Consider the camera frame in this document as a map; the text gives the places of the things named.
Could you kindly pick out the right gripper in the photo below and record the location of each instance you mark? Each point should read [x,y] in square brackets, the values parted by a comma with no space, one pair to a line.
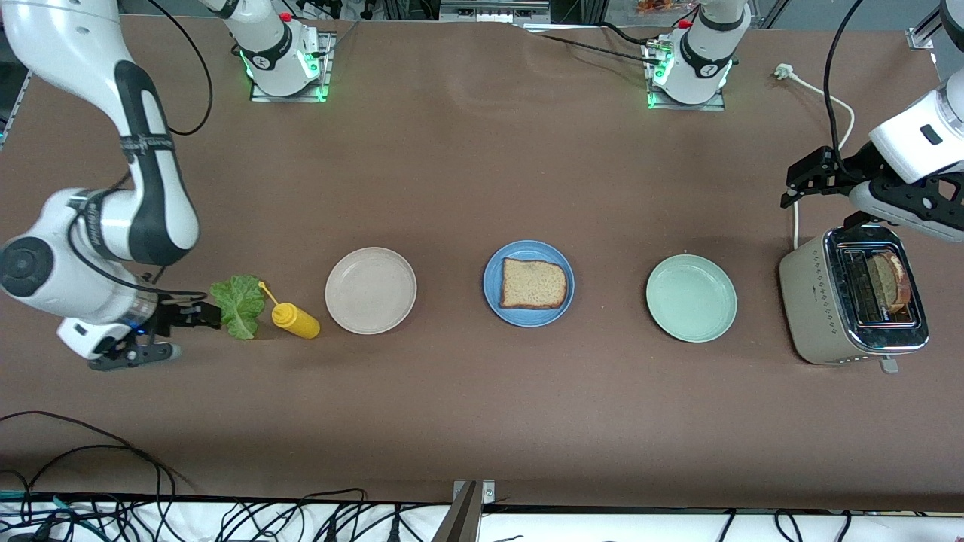
[167,315]

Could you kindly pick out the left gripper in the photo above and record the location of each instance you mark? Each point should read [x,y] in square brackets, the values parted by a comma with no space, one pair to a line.
[859,165]

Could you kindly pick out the green lettuce leaf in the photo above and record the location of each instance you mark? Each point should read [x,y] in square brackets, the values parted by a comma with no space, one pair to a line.
[239,301]

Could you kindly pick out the yellow squeeze bottle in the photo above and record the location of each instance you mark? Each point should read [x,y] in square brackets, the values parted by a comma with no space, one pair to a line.
[297,322]

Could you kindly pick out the toasted bread slice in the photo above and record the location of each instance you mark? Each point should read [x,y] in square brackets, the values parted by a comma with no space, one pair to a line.
[892,284]
[533,284]

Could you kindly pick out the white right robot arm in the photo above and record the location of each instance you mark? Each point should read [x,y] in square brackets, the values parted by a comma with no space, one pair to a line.
[75,38]

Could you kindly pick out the mint green round plate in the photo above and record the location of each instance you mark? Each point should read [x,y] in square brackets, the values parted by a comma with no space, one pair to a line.
[691,298]

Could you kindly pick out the beige round plate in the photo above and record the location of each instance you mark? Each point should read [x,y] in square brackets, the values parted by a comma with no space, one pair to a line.
[370,290]

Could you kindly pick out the blue round plate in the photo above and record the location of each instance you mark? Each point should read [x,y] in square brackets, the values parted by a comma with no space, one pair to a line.
[527,319]

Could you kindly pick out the beige chrome toaster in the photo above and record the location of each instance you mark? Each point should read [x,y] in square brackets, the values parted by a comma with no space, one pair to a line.
[813,301]

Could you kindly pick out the orange packet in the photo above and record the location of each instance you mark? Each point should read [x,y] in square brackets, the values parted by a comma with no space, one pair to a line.
[663,6]

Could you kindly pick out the grey equipment box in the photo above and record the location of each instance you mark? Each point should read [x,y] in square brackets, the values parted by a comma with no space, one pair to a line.
[493,11]

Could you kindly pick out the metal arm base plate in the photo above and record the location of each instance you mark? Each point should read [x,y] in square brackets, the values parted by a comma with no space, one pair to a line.
[712,107]
[328,68]

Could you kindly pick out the aluminium frame profile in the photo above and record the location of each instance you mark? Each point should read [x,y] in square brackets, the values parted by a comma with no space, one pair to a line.
[920,36]

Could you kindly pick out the metal mounting post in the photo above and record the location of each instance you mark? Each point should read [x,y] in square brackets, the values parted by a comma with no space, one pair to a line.
[461,519]

